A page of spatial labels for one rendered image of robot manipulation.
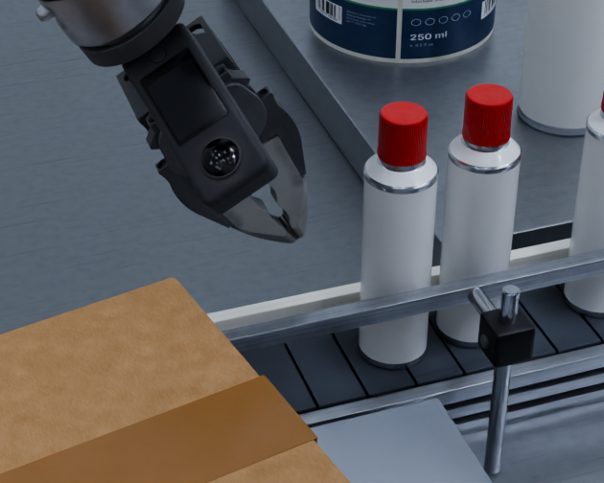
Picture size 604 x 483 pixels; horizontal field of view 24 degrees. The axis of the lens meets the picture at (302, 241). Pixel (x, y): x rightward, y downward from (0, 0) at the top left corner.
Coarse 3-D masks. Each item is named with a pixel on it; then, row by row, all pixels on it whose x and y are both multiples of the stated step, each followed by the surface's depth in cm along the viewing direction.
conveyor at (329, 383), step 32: (544, 288) 112; (544, 320) 108; (576, 320) 108; (256, 352) 105; (288, 352) 106; (320, 352) 105; (352, 352) 105; (448, 352) 105; (480, 352) 105; (544, 352) 105; (288, 384) 102; (320, 384) 102; (352, 384) 102; (384, 384) 102; (416, 384) 103
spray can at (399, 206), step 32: (384, 128) 93; (416, 128) 93; (384, 160) 95; (416, 160) 94; (384, 192) 95; (416, 192) 95; (384, 224) 96; (416, 224) 96; (384, 256) 98; (416, 256) 98; (384, 288) 99; (416, 288) 100; (416, 320) 101; (384, 352) 103; (416, 352) 103
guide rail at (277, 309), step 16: (512, 256) 109; (528, 256) 110; (544, 256) 110; (560, 256) 111; (432, 272) 108; (336, 288) 106; (352, 288) 106; (256, 304) 104; (272, 304) 104; (288, 304) 104; (304, 304) 105; (320, 304) 105; (336, 304) 106; (224, 320) 103; (240, 320) 103; (256, 320) 104
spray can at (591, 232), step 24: (600, 120) 101; (600, 144) 100; (600, 168) 101; (600, 192) 102; (576, 216) 106; (600, 216) 103; (576, 240) 106; (600, 240) 104; (576, 288) 108; (600, 288) 107; (600, 312) 108
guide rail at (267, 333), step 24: (552, 264) 100; (576, 264) 100; (600, 264) 101; (432, 288) 98; (456, 288) 98; (528, 288) 100; (312, 312) 96; (336, 312) 96; (360, 312) 96; (384, 312) 97; (408, 312) 98; (240, 336) 94; (264, 336) 94; (288, 336) 95; (312, 336) 96
